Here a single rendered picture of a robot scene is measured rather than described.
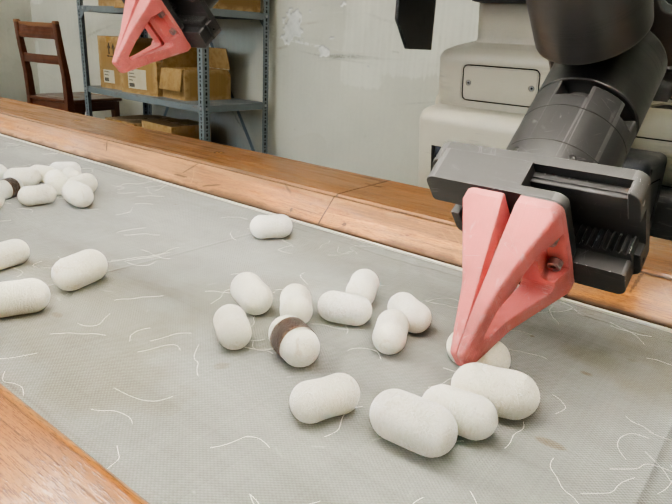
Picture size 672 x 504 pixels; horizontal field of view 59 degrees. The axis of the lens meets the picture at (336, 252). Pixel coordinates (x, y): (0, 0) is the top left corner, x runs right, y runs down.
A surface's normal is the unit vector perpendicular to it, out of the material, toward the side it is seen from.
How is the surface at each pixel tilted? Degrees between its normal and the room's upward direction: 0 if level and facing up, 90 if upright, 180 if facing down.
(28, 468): 0
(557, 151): 43
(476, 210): 62
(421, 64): 90
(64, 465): 0
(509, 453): 0
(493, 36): 98
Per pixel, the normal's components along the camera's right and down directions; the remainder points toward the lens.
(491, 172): -0.37, -0.56
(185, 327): 0.05, -0.94
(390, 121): -0.64, 0.22
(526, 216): -0.53, -0.23
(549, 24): -0.68, 0.71
